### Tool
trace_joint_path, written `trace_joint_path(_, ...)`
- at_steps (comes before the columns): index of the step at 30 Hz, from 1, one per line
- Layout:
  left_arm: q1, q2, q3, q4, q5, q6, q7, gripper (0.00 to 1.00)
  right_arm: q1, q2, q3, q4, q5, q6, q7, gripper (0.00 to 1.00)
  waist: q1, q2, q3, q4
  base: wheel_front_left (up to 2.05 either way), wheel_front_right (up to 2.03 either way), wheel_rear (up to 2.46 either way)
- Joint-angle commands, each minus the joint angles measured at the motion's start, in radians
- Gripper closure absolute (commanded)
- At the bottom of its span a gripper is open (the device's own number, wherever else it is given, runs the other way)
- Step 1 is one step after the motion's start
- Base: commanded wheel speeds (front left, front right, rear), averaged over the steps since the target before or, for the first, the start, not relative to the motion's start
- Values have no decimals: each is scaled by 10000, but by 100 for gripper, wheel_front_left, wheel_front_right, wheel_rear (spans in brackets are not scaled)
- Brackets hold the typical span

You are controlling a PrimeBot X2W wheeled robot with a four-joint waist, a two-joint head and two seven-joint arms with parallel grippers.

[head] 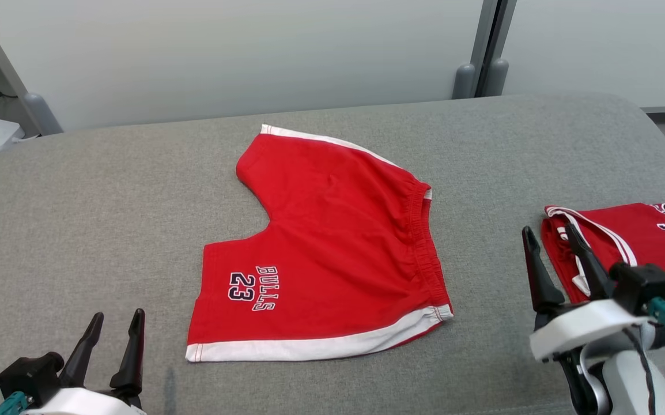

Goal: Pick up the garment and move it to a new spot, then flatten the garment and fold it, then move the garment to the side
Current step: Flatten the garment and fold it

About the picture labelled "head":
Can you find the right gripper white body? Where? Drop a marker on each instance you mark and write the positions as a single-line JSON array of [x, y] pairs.
[[586, 328]]

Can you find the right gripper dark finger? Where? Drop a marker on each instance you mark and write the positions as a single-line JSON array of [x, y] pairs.
[[592, 271], [543, 282]]

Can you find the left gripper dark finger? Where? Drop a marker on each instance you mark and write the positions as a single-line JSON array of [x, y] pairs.
[[82, 357], [131, 363]]

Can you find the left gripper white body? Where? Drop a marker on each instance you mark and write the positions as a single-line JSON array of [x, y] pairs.
[[79, 403]]

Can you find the red Bulls jersey top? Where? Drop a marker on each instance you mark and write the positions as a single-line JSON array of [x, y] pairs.
[[643, 230]]

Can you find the red Bulls shorts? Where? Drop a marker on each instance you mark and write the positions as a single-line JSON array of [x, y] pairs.
[[338, 242]]

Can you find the left wrist teal connector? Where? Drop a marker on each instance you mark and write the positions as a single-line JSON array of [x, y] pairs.
[[10, 404]]

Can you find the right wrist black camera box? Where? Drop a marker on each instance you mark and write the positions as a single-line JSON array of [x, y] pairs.
[[643, 285]]

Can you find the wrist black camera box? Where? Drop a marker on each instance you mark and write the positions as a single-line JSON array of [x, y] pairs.
[[643, 285], [27, 374]]

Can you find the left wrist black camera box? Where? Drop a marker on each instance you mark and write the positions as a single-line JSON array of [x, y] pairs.
[[27, 374]]

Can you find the grey double partition post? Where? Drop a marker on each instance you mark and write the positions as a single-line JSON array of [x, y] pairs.
[[482, 52]]

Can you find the grey single partition post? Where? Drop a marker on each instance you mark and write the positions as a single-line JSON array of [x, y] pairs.
[[4, 63]]

